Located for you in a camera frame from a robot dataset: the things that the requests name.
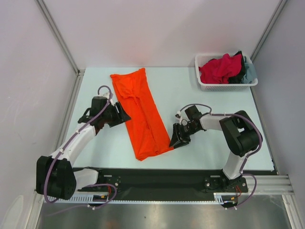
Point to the aluminium left corner post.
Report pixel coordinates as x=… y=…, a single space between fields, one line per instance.
x=57 y=34

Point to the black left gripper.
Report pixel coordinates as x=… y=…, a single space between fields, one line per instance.
x=121 y=116

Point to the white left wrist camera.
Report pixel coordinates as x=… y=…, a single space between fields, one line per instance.
x=107 y=95

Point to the aluminium right corner post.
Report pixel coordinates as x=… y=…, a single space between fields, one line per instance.
x=273 y=20

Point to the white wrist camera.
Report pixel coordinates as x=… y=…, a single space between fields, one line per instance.
x=178 y=116
x=107 y=95

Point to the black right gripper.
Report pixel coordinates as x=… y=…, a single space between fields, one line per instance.
x=180 y=133

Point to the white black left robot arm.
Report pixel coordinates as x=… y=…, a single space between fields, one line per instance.
x=55 y=175

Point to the grey blue t-shirt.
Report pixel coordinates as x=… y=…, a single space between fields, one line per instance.
x=250 y=72

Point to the magenta t-shirt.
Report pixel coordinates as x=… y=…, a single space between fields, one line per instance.
x=220 y=71

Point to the aluminium left side rail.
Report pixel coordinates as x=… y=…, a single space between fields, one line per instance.
x=69 y=110

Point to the white perforated laundry basket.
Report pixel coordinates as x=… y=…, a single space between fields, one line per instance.
x=236 y=83

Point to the black front mounting rail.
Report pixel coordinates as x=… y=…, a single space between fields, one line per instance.
x=145 y=194

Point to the aluminium corner post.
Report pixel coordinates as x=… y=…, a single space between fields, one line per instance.
x=273 y=20
x=57 y=34

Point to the orange t-shirt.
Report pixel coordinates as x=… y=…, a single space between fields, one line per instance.
x=146 y=129

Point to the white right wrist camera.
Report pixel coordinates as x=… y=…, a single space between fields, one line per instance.
x=178 y=116

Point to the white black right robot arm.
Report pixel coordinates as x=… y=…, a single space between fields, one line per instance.
x=242 y=137

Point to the aluminium front frame rail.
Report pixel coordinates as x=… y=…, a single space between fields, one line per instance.
x=274 y=183

